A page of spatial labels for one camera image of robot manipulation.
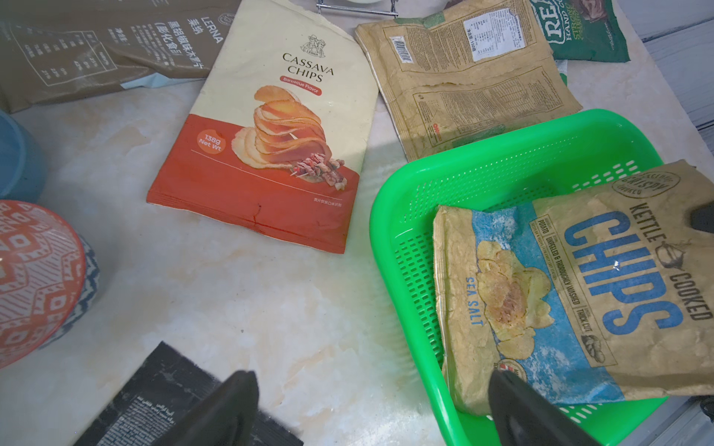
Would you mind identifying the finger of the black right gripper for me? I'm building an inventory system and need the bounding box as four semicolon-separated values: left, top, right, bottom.
690;202;714;234

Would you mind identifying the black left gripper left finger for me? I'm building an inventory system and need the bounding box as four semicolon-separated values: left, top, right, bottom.
154;371;260;445

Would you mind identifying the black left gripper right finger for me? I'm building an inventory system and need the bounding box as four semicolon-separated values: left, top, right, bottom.
488;371;599;446

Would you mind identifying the kettle cooked chips bag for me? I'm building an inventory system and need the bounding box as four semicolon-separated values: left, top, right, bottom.
433;161;713;416

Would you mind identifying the green Real chips bag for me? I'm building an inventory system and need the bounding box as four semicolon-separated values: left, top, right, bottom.
530;0;630;62

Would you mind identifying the tan kraft chips bag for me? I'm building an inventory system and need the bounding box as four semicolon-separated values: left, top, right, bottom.
355;1;582;162

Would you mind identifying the green plastic basket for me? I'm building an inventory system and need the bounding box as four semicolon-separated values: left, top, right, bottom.
370;110;662;445

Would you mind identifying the cassava chips bag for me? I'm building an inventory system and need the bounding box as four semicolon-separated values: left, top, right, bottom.
147;1;379;254

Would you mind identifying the black snack bag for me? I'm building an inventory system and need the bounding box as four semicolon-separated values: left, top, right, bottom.
75;343;303;445

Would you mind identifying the red patterned bowl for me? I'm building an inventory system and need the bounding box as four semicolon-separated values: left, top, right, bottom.
1;200;100;368

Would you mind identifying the blue bowl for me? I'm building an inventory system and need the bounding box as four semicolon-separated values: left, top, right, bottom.
1;111;48;203

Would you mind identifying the olive brown Lerna bag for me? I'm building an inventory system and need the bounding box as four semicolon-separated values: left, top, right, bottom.
1;1;239;113

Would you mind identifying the wire plate stand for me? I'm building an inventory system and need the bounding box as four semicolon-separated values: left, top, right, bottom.
315;0;399;19

